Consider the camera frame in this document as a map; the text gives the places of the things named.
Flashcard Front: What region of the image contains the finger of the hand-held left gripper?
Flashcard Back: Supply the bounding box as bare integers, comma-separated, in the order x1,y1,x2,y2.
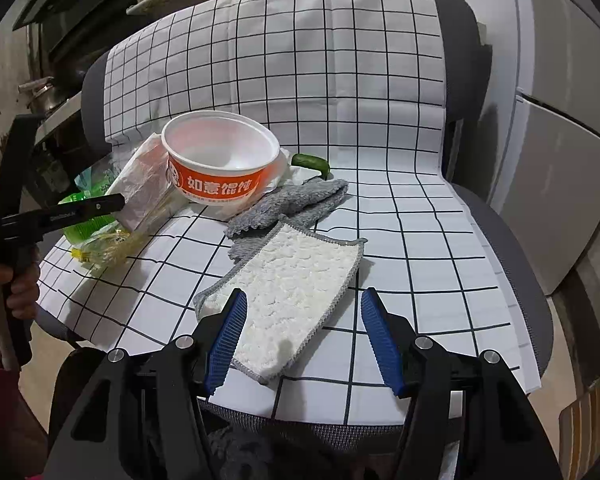
40,193,127,233

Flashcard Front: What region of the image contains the orange white paper bowl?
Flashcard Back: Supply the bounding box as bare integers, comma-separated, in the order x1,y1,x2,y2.
161,110,281,207

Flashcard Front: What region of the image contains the pale green plastic bag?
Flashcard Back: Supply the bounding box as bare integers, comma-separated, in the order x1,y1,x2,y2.
74,157,126,196

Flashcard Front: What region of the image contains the metal pot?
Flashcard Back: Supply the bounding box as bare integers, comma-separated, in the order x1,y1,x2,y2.
27,77,68,113

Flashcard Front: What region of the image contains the green plastic packet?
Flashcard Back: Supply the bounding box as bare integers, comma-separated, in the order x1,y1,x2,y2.
60,192,121,243

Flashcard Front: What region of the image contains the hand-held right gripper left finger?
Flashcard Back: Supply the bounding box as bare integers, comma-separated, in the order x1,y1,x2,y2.
42,287,248,480

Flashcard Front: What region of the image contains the white grey-edged cloth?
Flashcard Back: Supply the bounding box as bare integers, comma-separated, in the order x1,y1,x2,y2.
193,220,366,386

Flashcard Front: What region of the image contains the yellow door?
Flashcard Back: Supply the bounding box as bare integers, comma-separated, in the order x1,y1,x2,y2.
560,375,600,480

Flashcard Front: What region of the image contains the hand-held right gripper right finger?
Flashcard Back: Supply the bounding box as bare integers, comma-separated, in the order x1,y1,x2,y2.
360,287,566,480

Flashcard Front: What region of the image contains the grey office chair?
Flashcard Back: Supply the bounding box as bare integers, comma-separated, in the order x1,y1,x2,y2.
32,0,555,480

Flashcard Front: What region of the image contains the white black-checked cloth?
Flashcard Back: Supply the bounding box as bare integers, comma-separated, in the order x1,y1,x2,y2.
36,0,543,418

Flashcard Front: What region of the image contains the clear pinkish plastic bag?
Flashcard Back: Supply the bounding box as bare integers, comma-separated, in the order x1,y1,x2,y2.
105,132,191,228

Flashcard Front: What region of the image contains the person's red clothing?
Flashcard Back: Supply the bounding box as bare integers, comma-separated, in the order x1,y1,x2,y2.
0,332,48,480

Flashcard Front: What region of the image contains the white paper napkin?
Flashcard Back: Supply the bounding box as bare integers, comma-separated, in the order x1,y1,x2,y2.
265,147,321,193

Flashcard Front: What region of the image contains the person's left hand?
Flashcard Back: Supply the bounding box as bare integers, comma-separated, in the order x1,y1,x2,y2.
0,262,42,333

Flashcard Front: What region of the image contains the clear yellow wrapper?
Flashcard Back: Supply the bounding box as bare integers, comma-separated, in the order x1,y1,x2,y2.
70,227,151,266

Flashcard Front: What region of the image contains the grey fuzzy cloth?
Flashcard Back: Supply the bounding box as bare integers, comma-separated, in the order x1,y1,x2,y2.
225,178,349,266

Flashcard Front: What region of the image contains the green pepper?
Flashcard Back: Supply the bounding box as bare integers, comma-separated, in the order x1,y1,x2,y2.
291,152,331,180

